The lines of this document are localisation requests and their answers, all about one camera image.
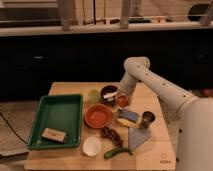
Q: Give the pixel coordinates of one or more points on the red apple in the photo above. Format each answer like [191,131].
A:
[122,101]

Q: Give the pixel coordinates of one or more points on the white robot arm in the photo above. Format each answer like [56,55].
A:
[195,142]

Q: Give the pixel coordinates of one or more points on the dark brown bowl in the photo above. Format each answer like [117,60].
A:
[108,89]

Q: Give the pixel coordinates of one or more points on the red bowl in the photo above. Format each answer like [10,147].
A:
[98,116]

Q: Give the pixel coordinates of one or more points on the green cup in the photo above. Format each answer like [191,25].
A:
[93,96]

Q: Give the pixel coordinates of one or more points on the yellow banana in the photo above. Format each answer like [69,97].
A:
[127,123]

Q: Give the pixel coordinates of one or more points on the blue sponge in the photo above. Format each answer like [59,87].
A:
[129,115]

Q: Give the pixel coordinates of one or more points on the dark grape bunch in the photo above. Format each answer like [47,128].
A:
[112,135]

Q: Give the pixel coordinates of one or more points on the metal cup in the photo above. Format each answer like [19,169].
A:
[147,119]

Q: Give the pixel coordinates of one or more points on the grey folded cloth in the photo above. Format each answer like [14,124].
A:
[137,137]

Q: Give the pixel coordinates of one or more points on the green plastic tray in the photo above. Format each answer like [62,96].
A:
[61,113]

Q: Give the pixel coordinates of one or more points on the green cucumber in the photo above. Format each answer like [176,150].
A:
[115,151]

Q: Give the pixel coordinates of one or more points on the tan sponge block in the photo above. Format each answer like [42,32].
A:
[55,135]

